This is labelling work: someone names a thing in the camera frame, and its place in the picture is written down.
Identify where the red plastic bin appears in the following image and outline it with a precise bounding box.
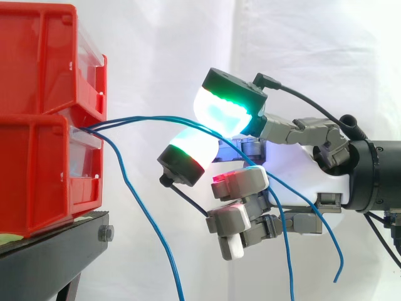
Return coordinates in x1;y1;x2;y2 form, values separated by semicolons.
0;3;108;123
0;113;105;239

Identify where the black metal stand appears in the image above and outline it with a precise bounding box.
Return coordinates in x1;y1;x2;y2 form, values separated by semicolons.
0;210;115;301

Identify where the thin black cable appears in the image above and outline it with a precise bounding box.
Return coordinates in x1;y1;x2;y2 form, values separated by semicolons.
159;174;210;218
252;72;346;127
363;211;401;269

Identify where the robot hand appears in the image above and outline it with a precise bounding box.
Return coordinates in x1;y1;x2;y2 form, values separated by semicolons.
157;67;351;261

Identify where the black coiled cable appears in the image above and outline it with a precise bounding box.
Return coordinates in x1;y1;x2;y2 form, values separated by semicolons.
339;114;370;142

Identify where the blue cable bundle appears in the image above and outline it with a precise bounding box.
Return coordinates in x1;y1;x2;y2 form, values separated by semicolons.
80;115;345;301

